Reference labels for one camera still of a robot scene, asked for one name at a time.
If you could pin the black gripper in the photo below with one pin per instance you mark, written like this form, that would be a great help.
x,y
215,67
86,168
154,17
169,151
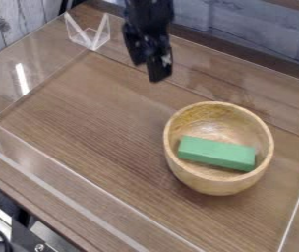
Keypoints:
x,y
147,18

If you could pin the wooden bowl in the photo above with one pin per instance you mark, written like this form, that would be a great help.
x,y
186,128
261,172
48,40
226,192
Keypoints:
x,y
218,121

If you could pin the green rectangular block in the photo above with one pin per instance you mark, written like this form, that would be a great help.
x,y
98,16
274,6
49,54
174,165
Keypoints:
x,y
217,153

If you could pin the clear acrylic tray walls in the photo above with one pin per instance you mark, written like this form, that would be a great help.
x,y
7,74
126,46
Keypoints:
x,y
82,152

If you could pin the clear acrylic corner bracket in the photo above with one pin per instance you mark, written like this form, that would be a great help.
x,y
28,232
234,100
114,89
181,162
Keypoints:
x,y
90,38

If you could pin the black metal table bracket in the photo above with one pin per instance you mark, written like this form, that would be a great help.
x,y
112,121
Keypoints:
x,y
24,240

